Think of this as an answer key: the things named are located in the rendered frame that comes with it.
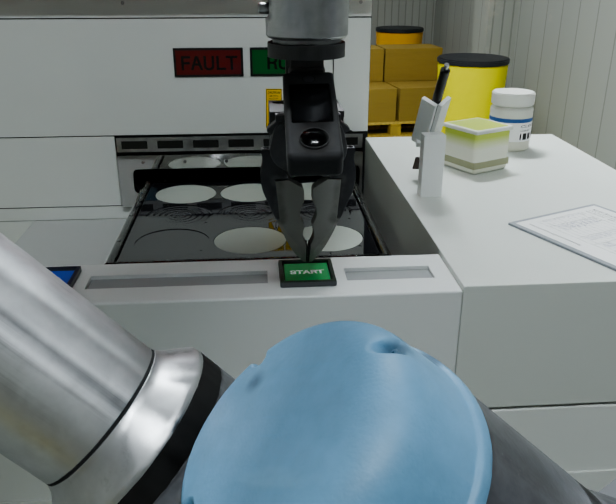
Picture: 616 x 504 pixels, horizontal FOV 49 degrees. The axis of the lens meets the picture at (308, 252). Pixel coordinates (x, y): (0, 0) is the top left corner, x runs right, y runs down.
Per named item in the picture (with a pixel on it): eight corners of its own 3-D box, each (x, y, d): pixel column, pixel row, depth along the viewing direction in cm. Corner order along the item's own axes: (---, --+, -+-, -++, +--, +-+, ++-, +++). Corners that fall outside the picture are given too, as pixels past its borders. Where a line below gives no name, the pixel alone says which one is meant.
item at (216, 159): (123, 204, 125) (118, 153, 122) (360, 198, 128) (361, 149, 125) (122, 207, 124) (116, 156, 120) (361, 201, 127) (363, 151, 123)
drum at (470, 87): (508, 175, 440) (521, 61, 413) (440, 176, 437) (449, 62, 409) (484, 156, 484) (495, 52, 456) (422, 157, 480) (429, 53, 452)
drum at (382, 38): (424, 109, 642) (429, 29, 614) (377, 110, 638) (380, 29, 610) (413, 100, 683) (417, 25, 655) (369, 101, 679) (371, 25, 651)
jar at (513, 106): (480, 142, 120) (486, 87, 116) (519, 141, 120) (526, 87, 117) (494, 152, 113) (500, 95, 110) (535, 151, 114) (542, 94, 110)
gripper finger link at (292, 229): (304, 243, 73) (304, 160, 70) (308, 265, 68) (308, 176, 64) (275, 244, 73) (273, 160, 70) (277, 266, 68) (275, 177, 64)
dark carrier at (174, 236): (152, 186, 120) (152, 183, 119) (346, 182, 122) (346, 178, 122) (117, 265, 88) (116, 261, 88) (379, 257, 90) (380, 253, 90)
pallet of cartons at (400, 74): (460, 137, 537) (467, 54, 512) (324, 140, 528) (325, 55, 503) (434, 117, 608) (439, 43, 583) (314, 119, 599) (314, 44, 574)
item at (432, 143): (407, 185, 97) (413, 90, 91) (434, 184, 97) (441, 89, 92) (417, 198, 91) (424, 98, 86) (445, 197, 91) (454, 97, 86)
